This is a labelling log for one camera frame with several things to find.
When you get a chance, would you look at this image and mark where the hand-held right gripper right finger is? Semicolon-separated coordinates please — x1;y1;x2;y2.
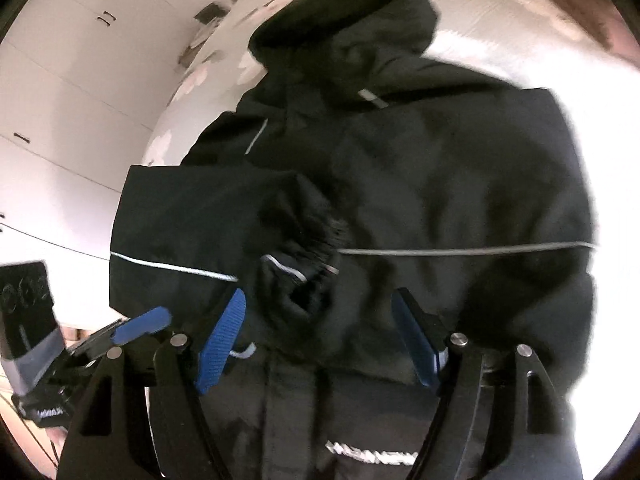
391;287;586;480

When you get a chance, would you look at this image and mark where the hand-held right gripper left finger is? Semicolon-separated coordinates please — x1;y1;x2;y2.
57;287;248;480

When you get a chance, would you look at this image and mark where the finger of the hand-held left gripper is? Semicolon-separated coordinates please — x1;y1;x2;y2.
70;306;173;363

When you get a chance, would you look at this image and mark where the black jacket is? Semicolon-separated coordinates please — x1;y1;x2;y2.
107;0;598;480

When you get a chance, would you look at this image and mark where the white wardrobe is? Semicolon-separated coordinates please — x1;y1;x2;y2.
0;0;238;321

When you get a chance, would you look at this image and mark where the beige nightstand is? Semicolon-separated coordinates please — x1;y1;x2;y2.
177;25;223;68

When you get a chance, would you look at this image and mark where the dark small box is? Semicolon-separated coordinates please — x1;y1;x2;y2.
194;3;227;26

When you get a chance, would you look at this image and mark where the bed with floral quilt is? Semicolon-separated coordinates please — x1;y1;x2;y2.
141;0;640;476

